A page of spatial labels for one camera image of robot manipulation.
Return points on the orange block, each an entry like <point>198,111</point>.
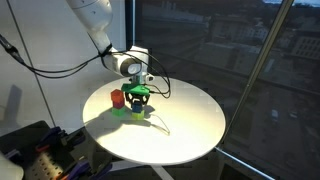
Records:
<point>117,95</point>

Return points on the green block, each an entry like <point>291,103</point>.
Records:
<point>118,111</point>

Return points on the black perforated equipment cart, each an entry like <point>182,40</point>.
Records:
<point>40,163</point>

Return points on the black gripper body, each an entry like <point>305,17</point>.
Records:
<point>137,97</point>

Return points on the white table base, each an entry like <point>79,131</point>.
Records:
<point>162,172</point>

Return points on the white rounded object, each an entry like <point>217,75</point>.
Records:
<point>9,168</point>

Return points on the magenta block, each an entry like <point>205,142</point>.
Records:
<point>119,104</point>

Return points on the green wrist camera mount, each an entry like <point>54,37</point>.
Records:
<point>135,89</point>

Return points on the window sill rail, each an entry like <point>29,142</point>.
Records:
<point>245,163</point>

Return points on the blue clamp with orange tip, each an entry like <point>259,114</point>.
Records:
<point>50,135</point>

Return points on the diagonal metal window bar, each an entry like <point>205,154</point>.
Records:
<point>258,66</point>

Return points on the purple clamp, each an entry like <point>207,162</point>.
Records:
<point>79,168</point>

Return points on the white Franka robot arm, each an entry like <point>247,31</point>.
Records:
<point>93,16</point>

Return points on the blue block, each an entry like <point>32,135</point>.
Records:
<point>137,108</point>

